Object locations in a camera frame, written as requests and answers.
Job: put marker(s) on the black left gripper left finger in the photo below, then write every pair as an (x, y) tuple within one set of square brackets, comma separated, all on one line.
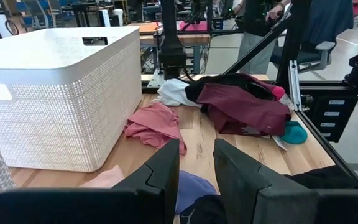
[(163, 168)]

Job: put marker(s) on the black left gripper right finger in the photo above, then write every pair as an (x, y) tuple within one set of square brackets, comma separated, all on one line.
[(244, 186)]

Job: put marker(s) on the blue-violet sock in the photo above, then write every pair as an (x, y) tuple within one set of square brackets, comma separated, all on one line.
[(194, 189)]

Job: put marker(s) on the rose pink cloth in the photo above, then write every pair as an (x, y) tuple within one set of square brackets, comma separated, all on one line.
[(154, 124)]

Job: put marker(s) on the light pink sock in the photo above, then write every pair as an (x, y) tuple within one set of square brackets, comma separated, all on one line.
[(107, 179)]

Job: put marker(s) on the large black garment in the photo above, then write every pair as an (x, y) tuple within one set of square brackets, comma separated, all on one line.
[(322, 179)]

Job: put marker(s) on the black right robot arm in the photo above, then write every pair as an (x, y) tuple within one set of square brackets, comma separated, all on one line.
[(171, 46)]

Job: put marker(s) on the black garment with Puma waistband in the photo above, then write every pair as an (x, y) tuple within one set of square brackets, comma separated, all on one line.
[(200, 213)]

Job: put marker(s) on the teal sock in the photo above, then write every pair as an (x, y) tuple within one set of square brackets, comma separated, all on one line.
[(294, 133)]

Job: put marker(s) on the white cloth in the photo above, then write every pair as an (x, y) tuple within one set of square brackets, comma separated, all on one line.
[(174, 93)]

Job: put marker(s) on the maroon garment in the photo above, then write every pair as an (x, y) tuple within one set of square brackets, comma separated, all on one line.
[(244, 109)]

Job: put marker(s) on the black drawer cabinet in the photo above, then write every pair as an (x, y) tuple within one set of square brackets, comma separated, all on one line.
[(314, 118)]

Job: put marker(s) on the silver aluminium bar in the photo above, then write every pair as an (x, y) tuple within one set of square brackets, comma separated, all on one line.
[(294, 87)]

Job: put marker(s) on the person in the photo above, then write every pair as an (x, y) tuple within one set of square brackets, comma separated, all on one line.
[(253, 46)]

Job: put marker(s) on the pink background mat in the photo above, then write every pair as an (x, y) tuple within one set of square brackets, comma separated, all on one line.
[(197, 26)]

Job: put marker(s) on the grey office chair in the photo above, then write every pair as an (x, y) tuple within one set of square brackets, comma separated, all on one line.
[(322, 46)]

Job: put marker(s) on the person's hand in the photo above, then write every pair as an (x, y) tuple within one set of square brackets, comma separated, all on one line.
[(273, 12)]

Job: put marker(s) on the navy jacket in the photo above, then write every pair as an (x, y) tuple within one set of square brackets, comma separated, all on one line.
[(328, 18)]

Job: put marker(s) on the blue background chair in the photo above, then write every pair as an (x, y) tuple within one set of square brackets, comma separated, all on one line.
[(47, 12)]

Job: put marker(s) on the white arm base bracket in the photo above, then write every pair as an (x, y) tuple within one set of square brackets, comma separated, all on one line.
[(156, 81)]

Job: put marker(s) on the black aluminium table frame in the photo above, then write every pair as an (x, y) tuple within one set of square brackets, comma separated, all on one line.
[(295, 31)]

